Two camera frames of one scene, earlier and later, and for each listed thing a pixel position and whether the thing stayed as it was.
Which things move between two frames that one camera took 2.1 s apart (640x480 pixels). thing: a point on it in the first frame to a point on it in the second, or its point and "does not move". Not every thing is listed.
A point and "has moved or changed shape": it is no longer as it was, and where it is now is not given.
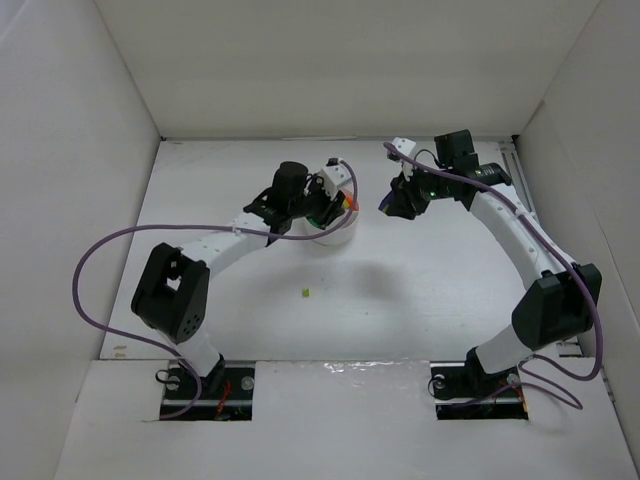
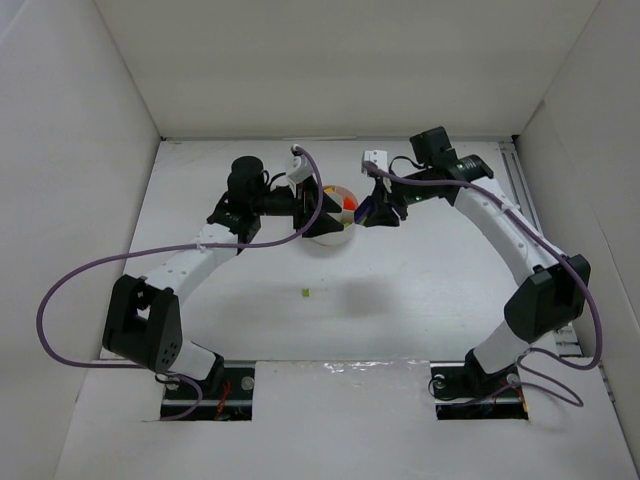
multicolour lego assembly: [385, 203] has moved or changed shape
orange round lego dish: [349, 203] does not move
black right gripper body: [405, 193] to [388, 201]
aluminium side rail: [519, 184] does not move
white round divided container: [338, 230] does not move
